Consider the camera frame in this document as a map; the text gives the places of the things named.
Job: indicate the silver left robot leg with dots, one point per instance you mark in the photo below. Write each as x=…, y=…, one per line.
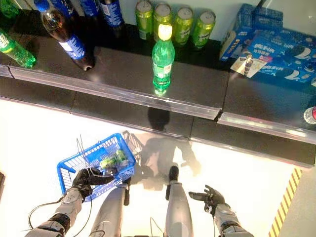
x=111, y=212

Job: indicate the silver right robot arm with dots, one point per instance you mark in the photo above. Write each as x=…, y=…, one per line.
x=229, y=219

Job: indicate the blue plastic shopping basket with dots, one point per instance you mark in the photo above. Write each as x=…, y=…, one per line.
x=74, y=165

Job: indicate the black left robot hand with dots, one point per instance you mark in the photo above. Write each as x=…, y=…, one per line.
x=86, y=179

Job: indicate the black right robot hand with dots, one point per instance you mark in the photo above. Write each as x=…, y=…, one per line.
x=214, y=198

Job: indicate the small blue Oreo box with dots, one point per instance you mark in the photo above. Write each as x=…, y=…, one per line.
x=267, y=18
x=235, y=37

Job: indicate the silver robot leg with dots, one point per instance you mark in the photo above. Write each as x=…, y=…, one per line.
x=177, y=209
x=111, y=212

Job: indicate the green Sprite bottle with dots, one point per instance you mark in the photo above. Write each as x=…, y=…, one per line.
x=163, y=61
x=7, y=7
x=12, y=50

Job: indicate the silver right robot leg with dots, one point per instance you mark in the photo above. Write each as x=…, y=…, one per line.
x=177, y=209

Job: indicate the small beige card box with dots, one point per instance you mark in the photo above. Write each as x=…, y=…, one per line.
x=242, y=65

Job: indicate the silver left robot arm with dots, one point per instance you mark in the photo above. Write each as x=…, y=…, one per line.
x=69, y=205

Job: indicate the clear water bottle red cap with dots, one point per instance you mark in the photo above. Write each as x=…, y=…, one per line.
x=311, y=114

